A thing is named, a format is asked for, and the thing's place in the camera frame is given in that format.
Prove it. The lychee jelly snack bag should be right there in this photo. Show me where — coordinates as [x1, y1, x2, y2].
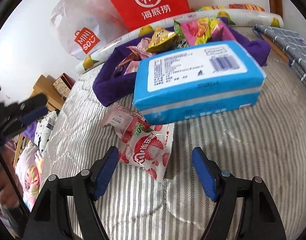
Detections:
[118, 120, 174, 182]

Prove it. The pale pink labelled packet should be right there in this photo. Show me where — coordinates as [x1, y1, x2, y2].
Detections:
[99, 102, 145, 139]

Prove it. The pink strawberry candy packet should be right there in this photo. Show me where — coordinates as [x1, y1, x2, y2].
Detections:
[124, 60, 140, 75]

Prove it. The pink white candy bar wrapper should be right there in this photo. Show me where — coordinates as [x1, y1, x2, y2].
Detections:
[112, 53, 137, 76]

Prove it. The red white snack packet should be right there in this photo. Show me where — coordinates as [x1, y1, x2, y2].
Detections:
[126, 37, 156, 60]

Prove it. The yellow biscuit snack packet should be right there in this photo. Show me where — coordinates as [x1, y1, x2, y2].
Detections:
[146, 27, 176, 53]

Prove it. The green snack packet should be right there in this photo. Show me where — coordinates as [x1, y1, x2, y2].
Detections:
[173, 21, 189, 49]

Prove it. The pink orange fruit snack bag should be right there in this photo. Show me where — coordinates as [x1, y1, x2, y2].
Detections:
[180, 17, 236, 46]

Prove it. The wooden side table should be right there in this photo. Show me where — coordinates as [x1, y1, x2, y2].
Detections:
[12, 74, 66, 168]

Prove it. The black spotted white pillow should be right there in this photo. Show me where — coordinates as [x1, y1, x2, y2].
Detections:
[34, 111, 58, 152]

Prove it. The brown patterned box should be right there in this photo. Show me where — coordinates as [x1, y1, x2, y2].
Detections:
[52, 73, 75, 100]

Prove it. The pink floral pillow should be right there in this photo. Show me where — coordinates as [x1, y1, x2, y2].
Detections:
[15, 141, 44, 211]

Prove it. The striped grey quilt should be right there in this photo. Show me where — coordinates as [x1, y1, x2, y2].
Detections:
[40, 50, 306, 239]

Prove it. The purple towel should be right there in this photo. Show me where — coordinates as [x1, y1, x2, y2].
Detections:
[93, 17, 270, 107]

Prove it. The white Miniso plastic bag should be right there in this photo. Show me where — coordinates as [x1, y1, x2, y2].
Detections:
[50, 0, 128, 61]

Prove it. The blue tissue pack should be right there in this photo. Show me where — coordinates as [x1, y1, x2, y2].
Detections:
[133, 41, 266, 125]

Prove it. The red Haidilao paper bag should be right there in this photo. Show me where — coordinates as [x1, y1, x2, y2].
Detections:
[110, 0, 190, 30]

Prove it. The blue checked cloth bag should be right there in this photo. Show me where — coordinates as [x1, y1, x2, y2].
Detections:
[253, 24, 306, 87]

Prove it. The fruit pattern rolled mat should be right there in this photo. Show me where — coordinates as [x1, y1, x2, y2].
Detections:
[75, 8, 284, 75]

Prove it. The yellow snack bag by wall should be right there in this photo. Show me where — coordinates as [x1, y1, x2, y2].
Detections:
[195, 5, 227, 11]

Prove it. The orange snack bag by wall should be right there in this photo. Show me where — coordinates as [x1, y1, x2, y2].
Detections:
[228, 4, 265, 11]

